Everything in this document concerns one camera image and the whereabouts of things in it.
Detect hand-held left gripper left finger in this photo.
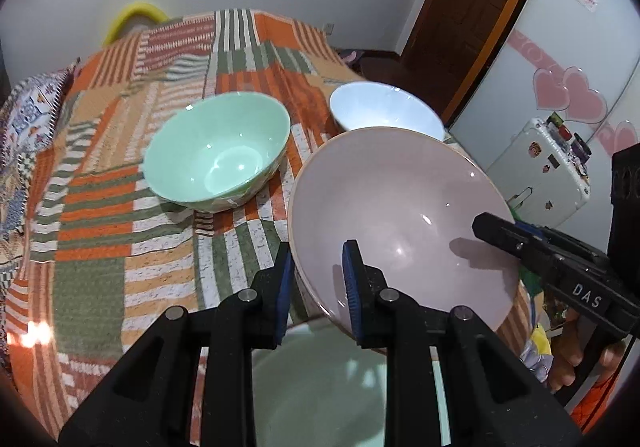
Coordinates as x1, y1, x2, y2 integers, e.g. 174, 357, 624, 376
57, 242, 296, 447

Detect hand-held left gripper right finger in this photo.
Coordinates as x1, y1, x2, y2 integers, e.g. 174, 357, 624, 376
341, 239, 583, 447

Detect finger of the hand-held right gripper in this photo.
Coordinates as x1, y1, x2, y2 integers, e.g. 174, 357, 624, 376
516, 222, 607, 263
471, 212, 552, 279

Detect green plate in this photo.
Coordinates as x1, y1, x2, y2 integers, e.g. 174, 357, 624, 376
200, 319, 453, 447

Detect pink bowl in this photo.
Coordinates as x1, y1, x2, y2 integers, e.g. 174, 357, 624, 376
287, 127, 521, 334

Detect green bowl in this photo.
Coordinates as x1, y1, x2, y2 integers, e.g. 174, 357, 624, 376
143, 93, 292, 214

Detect white bowl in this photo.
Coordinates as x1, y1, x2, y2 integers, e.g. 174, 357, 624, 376
329, 82, 446, 142

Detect person's right hand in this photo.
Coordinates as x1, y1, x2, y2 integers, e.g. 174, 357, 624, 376
549, 308, 626, 395

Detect white suitcase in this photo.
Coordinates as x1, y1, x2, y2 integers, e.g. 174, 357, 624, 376
487, 113, 593, 228

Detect colourful cartoon bedsheet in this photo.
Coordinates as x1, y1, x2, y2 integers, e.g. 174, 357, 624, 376
517, 272, 556, 383

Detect orange cloth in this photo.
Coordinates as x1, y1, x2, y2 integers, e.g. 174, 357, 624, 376
565, 367, 626, 433

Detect orange striped patchwork blanket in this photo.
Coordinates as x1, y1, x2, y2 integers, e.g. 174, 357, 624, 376
7, 8, 531, 428

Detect white wardrobe door pink hearts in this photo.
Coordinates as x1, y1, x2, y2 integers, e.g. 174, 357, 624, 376
447, 0, 640, 188

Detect dark backpack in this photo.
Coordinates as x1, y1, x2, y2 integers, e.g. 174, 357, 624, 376
336, 49, 371, 78

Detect patterned pillow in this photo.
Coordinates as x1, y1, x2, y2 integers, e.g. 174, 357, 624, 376
0, 58, 81, 298

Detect yellow foam tube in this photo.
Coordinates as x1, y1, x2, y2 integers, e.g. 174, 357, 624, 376
102, 2, 171, 46

